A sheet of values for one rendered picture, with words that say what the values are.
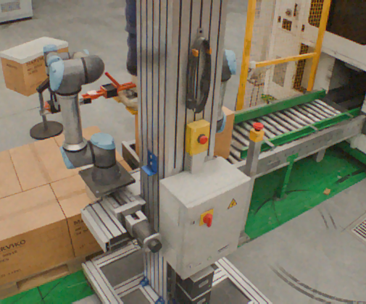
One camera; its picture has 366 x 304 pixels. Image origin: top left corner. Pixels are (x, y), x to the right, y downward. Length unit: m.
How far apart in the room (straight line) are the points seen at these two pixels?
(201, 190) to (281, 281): 1.48
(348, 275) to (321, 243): 0.36
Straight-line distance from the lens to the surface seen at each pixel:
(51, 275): 2.83
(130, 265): 2.56
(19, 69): 3.81
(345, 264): 3.13
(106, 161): 1.81
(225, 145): 2.83
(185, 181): 1.57
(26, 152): 3.13
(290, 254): 3.04
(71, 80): 1.54
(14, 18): 9.62
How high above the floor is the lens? 2.22
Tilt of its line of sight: 34 degrees down
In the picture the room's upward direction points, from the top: 3 degrees clockwise
